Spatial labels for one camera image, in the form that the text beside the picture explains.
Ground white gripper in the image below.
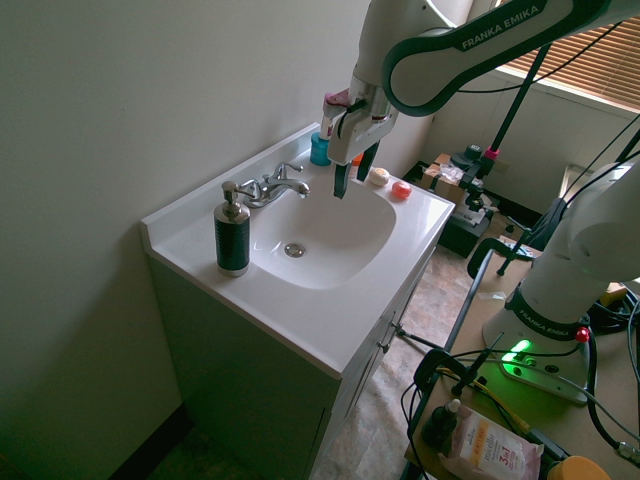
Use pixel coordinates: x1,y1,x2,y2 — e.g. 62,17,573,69
327,102,400,200

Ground teal plastic cup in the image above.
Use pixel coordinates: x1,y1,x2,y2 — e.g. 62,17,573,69
309,131,333,167

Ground white tube with pink cap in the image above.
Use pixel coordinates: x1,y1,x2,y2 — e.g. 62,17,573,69
320,88,351,141

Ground white vanity sink top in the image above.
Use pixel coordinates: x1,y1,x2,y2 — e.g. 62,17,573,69
140,121,457,379

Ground cardboard box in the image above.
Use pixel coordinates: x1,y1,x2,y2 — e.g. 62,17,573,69
418,153,466,203

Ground black case on floor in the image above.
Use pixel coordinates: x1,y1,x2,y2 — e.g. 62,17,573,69
436,192,501,260

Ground black ribbed soap dispenser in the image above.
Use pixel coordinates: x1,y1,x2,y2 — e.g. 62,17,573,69
213,181,252,278

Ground black C-clamp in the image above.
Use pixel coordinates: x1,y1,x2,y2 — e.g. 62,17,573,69
467,236,545,278
414,331,505,401

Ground white vanity cabinet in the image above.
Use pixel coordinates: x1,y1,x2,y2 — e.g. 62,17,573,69
145,241,440,480

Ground wooden window blinds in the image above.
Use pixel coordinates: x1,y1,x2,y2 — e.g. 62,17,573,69
497,13,640,116

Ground small dark dropper bottle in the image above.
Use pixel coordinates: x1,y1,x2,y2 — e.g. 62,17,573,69
420,398,463,446

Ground micellar wipes pack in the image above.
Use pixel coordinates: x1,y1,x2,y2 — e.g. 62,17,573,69
437,405,546,480

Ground yellow round container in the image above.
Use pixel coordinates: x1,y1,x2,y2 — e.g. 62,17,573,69
551,455,612,480

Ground chrome two-handle faucet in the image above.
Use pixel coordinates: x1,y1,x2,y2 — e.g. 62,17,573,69
236,162,312,209

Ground black camera stand pole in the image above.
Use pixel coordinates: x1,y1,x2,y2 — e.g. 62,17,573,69
464,44,548,191

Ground chrome cabinet door handle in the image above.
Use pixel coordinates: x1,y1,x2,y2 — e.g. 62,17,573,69
379,323,405,353

